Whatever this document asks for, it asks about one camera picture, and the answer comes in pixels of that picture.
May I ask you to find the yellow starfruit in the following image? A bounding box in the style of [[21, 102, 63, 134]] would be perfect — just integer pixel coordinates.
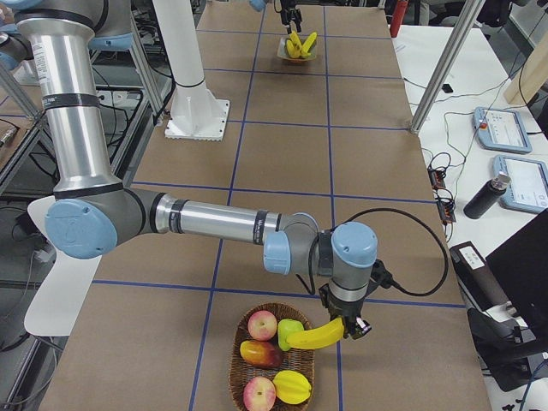
[[272, 370, 312, 404]]

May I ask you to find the teach pendant upper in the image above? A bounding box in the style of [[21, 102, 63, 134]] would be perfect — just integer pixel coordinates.
[[473, 107, 533, 154]]

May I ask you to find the orange fruit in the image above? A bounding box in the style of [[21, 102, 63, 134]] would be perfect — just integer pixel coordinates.
[[240, 340, 283, 369]]

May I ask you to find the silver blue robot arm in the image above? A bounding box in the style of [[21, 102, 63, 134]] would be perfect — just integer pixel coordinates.
[[248, 0, 302, 34], [8, 1, 378, 338]]

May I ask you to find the red apple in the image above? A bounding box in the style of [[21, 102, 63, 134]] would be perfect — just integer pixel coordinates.
[[247, 310, 277, 342], [243, 377, 277, 411]]

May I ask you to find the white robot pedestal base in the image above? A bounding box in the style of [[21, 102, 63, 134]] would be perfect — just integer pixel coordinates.
[[154, 1, 230, 141]]

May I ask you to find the yellow banana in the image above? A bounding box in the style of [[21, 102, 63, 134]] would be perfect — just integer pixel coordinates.
[[301, 32, 318, 58], [289, 31, 302, 51], [286, 317, 344, 349], [285, 39, 301, 59]]

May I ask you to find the black water bottle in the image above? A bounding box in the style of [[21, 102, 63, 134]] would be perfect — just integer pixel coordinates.
[[463, 171, 511, 219]]

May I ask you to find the woven brown fruit basket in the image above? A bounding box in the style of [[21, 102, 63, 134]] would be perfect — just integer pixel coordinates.
[[229, 302, 315, 410]]

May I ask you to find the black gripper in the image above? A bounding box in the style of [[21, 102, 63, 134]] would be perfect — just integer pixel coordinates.
[[319, 284, 371, 340], [280, 0, 302, 34]]

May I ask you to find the black monitor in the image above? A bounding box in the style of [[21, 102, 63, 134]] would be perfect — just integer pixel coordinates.
[[486, 211, 547, 337]]

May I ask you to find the red apple near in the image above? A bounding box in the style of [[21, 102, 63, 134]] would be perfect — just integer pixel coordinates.
[[243, 377, 277, 411]]

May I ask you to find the red cylinder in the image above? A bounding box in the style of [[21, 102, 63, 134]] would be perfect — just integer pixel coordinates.
[[390, 0, 408, 39]]

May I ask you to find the black device with label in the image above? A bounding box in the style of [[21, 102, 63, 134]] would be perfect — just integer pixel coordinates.
[[450, 241, 515, 311]]

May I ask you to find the grey square plate orange rim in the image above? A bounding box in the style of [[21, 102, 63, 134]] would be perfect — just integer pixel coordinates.
[[277, 38, 317, 63]]

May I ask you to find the aluminium frame post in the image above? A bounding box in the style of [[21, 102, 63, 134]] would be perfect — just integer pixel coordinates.
[[409, 0, 485, 134]]

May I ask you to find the red apple far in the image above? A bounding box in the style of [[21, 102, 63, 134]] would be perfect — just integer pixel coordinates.
[[247, 310, 277, 342]]

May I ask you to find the teach pendant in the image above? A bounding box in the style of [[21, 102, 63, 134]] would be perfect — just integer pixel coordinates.
[[492, 155, 547, 214], [473, 107, 533, 154]]

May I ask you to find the white chair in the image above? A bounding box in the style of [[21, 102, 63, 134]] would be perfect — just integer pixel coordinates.
[[24, 196, 102, 337]]

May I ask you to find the teach pendant lower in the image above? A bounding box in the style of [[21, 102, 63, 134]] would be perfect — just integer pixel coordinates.
[[492, 155, 547, 214]]

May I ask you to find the green apple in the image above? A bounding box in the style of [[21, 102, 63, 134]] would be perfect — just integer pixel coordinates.
[[277, 319, 304, 352]]

